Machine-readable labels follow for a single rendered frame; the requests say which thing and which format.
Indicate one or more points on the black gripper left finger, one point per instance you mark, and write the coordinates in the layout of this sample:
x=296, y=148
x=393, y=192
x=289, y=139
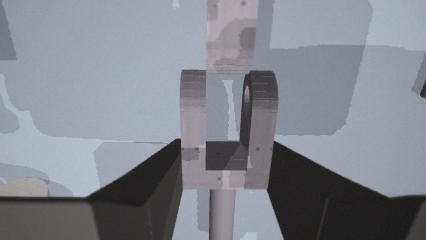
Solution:
x=149, y=195

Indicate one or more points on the grey metal clevis fork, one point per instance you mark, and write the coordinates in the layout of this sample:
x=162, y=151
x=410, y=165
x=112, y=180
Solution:
x=225, y=166

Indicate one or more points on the dark grey flat slab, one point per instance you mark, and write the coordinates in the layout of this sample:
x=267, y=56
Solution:
x=89, y=89

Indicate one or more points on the white headed pin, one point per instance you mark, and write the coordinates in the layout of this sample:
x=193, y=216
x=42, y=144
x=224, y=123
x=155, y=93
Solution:
x=25, y=187

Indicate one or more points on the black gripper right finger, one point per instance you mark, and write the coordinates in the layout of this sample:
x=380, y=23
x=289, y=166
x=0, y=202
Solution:
x=312, y=202

